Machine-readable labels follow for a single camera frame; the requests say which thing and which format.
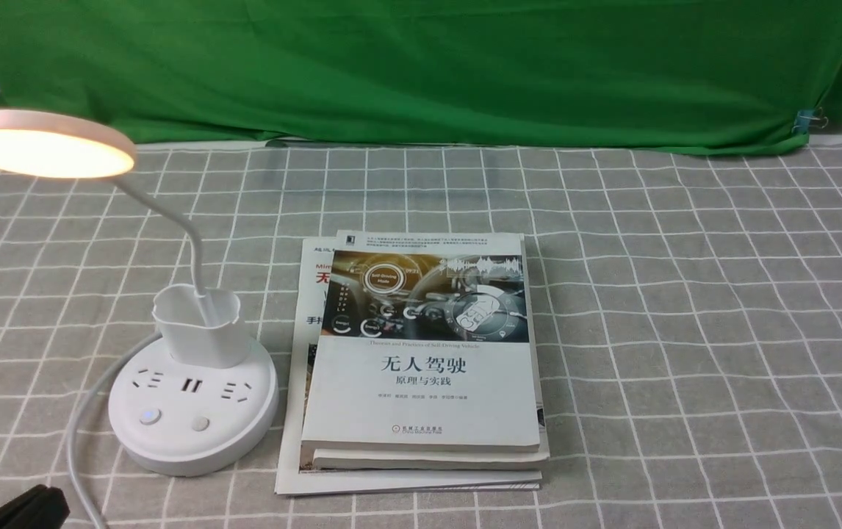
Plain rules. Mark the middle white book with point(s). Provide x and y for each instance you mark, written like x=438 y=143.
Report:
x=436 y=461

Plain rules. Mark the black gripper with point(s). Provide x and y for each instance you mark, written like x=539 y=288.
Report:
x=38 y=507

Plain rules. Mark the green backdrop cloth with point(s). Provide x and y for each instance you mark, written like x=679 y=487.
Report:
x=688 y=77

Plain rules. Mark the grey checked tablecloth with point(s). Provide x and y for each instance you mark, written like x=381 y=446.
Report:
x=688 y=320

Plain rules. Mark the white desk lamp with sockets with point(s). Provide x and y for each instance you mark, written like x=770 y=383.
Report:
x=204 y=392

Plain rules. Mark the bottom thin white magazine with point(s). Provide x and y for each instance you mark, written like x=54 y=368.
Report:
x=291 y=478

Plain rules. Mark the blue binder clip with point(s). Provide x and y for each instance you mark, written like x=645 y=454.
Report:
x=807 y=121

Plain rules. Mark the top self-driving book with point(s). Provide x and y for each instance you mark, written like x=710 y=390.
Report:
x=421 y=382

